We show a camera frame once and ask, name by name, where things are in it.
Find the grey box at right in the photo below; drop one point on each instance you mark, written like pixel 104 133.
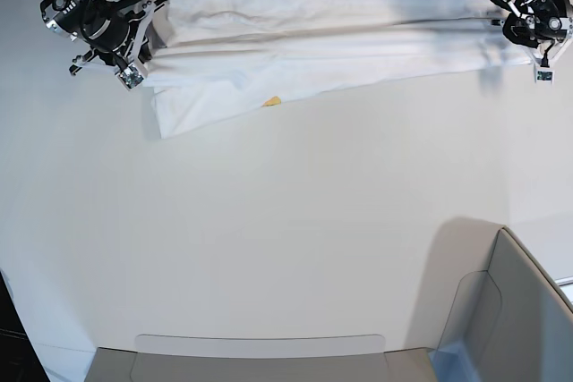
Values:
pixel 508 322

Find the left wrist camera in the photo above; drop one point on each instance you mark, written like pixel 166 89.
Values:
pixel 544 74

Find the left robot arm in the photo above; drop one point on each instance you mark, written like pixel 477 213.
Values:
pixel 544 10

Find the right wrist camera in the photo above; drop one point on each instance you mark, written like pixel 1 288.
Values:
pixel 132 76

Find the white printed t-shirt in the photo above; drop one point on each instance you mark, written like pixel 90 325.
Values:
pixel 224 58

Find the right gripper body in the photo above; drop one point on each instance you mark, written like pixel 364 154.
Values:
pixel 114 31

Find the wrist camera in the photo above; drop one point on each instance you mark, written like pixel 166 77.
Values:
pixel 544 74
pixel 132 76

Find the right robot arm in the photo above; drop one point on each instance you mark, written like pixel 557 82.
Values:
pixel 62 17

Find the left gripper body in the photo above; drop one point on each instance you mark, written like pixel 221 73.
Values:
pixel 544 45

